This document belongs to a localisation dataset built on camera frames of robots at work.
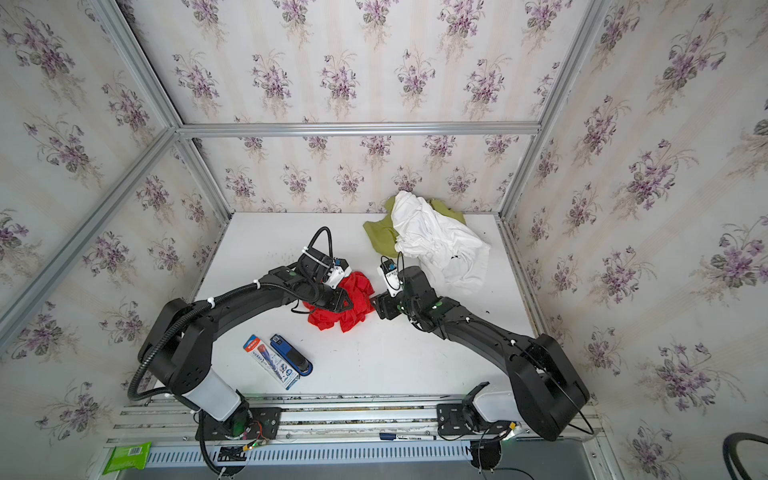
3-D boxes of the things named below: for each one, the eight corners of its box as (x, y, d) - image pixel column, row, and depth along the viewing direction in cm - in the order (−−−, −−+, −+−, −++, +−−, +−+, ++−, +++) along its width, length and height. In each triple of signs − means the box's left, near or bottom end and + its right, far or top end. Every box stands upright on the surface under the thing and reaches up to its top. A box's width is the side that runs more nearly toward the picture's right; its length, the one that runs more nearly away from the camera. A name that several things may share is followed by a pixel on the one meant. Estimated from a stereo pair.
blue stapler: (269, 347, 88) (265, 342, 85) (280, 336, 90) (276, 331, 87) (304, 379, 82) (301, 375, 79) (315, 368, 84) (312, 363, 81)
